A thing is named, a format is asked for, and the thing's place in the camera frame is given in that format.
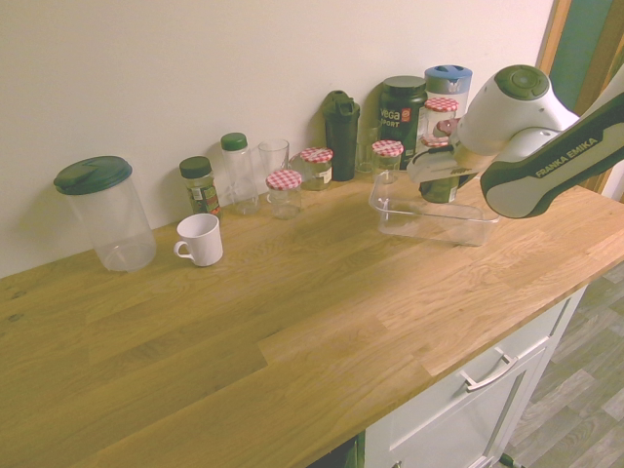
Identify spice jar dark lid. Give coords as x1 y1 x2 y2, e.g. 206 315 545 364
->
178 155 223 219

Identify small empty jar checkered lid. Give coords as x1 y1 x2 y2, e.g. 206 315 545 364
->
265 170 303 221

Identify black Vega Sport tub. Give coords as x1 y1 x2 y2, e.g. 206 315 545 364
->
378 75 430 171

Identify clear canister blue lid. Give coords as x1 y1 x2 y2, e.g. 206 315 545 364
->
423 64 475 123

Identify white cabinet drawer front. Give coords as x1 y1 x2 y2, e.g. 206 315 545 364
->
363 285 589 468

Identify black shaker bottle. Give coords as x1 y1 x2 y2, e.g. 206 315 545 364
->
322 89 363 182

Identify clear bottle green cap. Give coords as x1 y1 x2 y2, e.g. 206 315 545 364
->
219 133 260 216

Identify wooden door frame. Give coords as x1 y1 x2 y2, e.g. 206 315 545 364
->
535 0 624 202

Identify labelled jar checkered lid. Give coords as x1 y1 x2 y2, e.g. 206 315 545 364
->
297 146 334 191

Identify tall jar checkered lid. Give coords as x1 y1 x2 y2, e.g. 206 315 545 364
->
422 97 462 147

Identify large clear canister green lid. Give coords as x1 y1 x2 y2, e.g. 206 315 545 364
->
53 155 158 273

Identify tall clear drinking glass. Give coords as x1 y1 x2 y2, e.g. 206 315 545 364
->
257 138 292 196

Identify plain jar checkered lid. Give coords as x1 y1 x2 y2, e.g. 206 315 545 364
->
371 139 406 185

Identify metal drawer handle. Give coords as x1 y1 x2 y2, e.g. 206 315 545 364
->
457 351 520 394

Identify clear rectangular plastic container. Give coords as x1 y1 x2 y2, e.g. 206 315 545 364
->
368 170 500 249

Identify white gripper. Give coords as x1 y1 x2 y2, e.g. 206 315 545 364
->
407 145 482 199

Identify white mug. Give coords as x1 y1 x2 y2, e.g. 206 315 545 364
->
174 213 225 268

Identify green cereal cup foil lid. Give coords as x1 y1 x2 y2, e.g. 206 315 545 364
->
421 175 461 205

